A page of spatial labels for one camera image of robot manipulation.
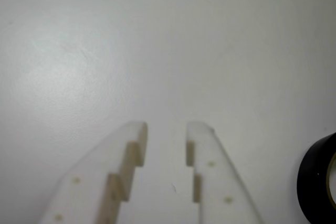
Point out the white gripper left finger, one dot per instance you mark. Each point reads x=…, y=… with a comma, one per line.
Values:
x=92, y=176

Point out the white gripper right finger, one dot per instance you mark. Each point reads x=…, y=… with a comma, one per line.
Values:
x=215, y=182

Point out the black tape roll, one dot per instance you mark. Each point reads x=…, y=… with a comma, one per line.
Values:
x=312, y=171

